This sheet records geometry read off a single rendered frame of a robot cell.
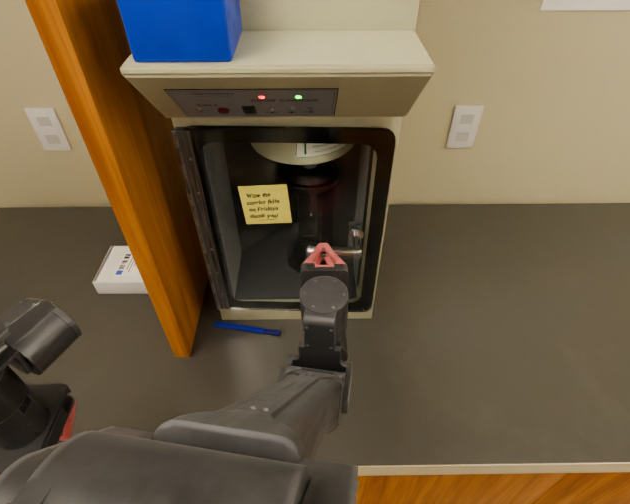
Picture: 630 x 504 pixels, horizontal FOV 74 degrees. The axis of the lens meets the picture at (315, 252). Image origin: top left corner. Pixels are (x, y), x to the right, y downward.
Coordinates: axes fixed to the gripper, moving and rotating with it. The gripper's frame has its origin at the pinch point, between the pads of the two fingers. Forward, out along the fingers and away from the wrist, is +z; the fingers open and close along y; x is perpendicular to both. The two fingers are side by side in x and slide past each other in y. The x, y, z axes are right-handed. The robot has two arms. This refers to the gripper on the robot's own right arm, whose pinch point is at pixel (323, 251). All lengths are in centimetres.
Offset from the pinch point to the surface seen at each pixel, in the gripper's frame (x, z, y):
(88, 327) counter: 49, 4, -26
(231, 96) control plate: 10.8, -1.9, 26.4
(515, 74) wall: -45, 50, 9
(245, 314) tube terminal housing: 16.0, 5.8, -24.1
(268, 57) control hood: 6.2, -3.1, 31.0
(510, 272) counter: -45, 20, -26
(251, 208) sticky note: 11.5, 4.5, 5.2
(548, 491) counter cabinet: -47, -21, -50
